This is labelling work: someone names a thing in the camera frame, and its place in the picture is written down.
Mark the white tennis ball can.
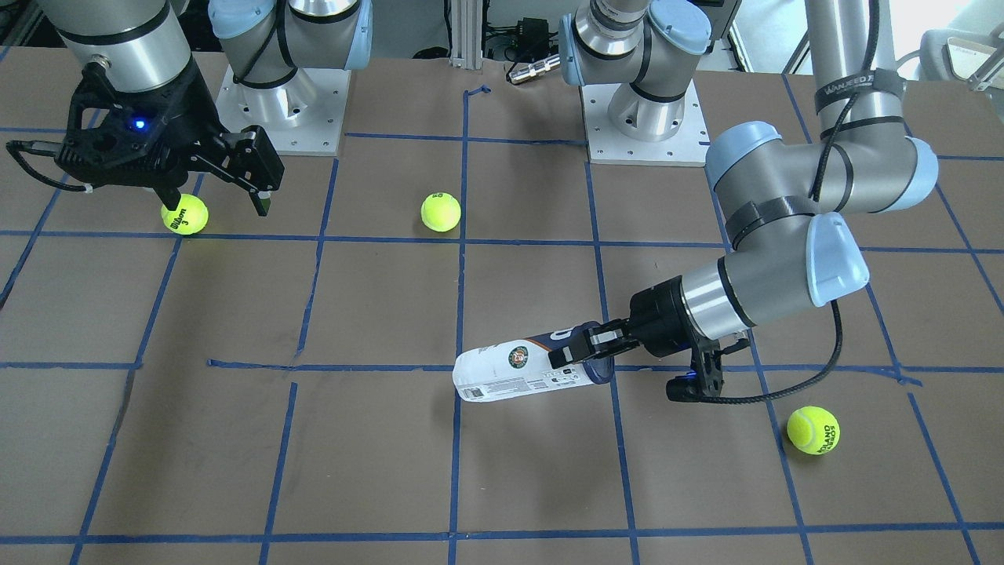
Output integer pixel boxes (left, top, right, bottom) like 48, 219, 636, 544
452, 321, 616, 402

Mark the tennis ball by near base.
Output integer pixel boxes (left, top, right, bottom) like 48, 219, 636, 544
786, 406, 842, 455

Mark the tennis ball mid table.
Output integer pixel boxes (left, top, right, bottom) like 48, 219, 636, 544
420, 192, 462, 232

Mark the metal cylinder connector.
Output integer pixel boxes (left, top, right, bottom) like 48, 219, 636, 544
506, 54, 562, 86

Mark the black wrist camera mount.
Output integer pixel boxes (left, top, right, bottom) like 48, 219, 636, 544
666, 337, 756, 405

